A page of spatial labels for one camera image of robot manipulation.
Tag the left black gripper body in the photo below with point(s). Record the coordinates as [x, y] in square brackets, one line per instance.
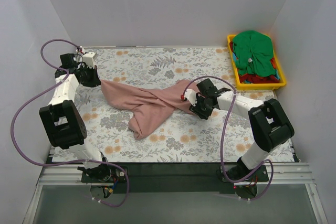
[92, 80]

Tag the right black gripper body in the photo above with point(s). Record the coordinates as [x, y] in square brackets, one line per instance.
[197, 109]

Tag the pink t shirt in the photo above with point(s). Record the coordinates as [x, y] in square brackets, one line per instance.
[150, 107]

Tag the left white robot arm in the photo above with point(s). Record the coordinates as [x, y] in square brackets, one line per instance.
[62, 122]

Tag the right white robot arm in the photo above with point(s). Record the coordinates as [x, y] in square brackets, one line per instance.
[269, 123]

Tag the floral patterned table mat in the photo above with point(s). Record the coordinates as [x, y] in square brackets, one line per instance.
[182, 137]

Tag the yellow plastic bin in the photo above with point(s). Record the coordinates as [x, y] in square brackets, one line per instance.
[256, 86]

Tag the green t shirt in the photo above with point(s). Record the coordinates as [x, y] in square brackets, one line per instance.
[254, 52]

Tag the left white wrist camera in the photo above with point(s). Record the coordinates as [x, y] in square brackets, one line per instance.
[88, 59]

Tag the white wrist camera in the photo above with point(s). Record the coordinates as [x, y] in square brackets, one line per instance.
[190, 96]
[88, 59]

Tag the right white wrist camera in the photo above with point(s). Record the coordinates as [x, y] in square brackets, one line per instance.
[190, 96]

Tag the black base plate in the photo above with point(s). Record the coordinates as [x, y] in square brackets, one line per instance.
[160, 178]

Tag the aluminium mounting rail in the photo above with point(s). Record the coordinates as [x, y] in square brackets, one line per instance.
[287, 194]

